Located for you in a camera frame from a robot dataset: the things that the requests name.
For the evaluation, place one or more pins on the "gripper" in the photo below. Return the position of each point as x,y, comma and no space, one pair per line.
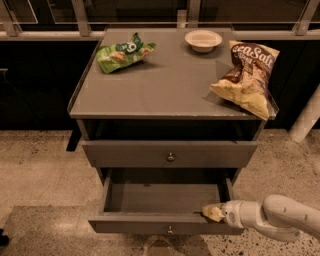
232,214

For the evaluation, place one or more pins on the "grey drawer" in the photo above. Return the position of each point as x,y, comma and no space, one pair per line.
169,154
166,201

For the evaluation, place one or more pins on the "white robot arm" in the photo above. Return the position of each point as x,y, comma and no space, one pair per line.
277,217

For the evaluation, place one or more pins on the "grey top drawer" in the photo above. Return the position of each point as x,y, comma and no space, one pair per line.
169,154

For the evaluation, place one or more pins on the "grey drawer cabinet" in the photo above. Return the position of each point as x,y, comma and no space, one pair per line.
164,97

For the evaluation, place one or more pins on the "brown yellow chip bag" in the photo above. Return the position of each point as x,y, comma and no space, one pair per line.
246,84

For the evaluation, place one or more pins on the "white bowl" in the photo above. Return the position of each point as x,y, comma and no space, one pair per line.
203,41

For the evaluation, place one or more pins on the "green chip bag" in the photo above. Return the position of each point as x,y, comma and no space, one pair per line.
121,55

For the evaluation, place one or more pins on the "black object at floor edge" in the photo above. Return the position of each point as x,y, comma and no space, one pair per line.
4,239

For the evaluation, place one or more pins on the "metal railing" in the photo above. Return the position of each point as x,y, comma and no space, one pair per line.
247,19

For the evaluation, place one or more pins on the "white post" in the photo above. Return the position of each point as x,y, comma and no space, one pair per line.
307,118

